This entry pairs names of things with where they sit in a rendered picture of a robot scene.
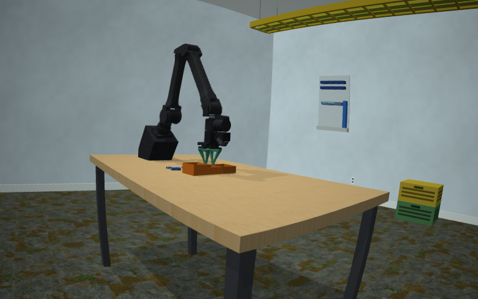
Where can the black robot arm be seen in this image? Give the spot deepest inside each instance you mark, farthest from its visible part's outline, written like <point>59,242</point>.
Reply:
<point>210,104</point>

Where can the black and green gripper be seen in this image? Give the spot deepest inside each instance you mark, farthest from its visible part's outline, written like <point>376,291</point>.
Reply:
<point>211,148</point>

